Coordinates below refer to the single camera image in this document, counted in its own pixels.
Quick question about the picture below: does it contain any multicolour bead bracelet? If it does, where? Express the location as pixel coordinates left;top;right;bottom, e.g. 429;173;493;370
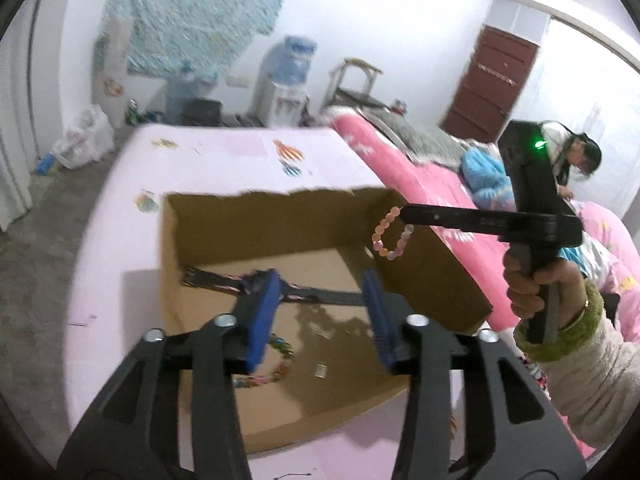
232;334;296;390

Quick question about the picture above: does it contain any gold loop charm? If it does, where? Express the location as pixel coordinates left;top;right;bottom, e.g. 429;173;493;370
312;324;336;340

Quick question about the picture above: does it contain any person right hand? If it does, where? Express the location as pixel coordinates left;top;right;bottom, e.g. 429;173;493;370
503;249;587;330

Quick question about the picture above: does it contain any pink floral blanket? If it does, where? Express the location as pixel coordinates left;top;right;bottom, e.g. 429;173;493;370
328;112;640;461

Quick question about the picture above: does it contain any person with black hair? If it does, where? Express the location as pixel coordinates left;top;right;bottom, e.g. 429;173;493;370
540;122;602;200

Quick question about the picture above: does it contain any grey patterned pillow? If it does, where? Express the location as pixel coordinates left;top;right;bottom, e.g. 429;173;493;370
360;108;466;171

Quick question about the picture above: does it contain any green fuzzy sleeve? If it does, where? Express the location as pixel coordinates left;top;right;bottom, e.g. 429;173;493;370
514;280;604;363

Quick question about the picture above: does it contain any dark red door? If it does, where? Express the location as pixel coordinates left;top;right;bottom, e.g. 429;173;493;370
440;26;538;143

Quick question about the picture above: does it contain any brown cardboard box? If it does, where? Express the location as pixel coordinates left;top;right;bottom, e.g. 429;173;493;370
160;188;491;453

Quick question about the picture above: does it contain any wooden chair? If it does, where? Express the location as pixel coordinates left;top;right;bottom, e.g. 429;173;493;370
321;58;385;108

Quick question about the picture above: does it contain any white water dispenser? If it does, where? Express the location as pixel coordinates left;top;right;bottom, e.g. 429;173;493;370
254;80;308;128

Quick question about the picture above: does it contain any blue water jug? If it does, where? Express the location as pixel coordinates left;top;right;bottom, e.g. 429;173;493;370
272;35;317;86

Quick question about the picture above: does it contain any white plastic bag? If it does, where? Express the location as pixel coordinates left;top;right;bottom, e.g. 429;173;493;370
52;105;115;169

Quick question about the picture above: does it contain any white curtain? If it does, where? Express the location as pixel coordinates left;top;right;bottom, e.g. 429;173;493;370
1;0;38;232

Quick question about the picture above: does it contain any black bin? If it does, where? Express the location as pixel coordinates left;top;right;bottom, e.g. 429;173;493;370
181;99;222;128

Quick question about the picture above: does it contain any clear empty water bottle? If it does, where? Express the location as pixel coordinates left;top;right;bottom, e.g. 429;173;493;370
165;61;198;125

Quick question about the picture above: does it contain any teal floral hanging cloth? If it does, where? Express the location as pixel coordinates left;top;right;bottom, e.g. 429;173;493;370
96;0;283;84

